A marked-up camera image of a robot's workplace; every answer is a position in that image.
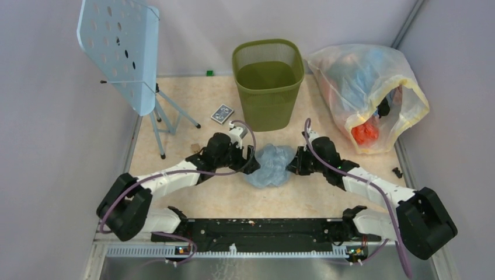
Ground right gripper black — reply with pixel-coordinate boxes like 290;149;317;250
285;146;327;176

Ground light blue music stand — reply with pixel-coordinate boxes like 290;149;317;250
77;0;201;159

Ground large translucent bag of trash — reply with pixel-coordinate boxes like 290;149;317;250
306;44;430;155

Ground blue playing card box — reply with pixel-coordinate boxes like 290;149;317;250
211;104;234;125

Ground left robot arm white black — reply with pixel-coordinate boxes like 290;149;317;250
96;132;259;242

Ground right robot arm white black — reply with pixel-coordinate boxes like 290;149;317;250
287;136;458;260

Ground small black part on floor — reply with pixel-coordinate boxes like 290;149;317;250
392;167;403;179

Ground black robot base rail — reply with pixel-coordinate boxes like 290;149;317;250
174;218;362;253

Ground green mesh trash bin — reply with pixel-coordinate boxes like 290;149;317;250
232;38;305;132

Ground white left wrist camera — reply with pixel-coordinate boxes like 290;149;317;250
228;121;248;149

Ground white toothed rack strip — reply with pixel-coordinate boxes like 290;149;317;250
106;244;348;259

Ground wooden letter tile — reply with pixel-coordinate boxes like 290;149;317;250
190;143;201;153

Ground blue plastic trash bag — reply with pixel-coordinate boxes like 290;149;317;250
244;144;295;189

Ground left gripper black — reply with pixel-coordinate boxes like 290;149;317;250
215;140;260;175

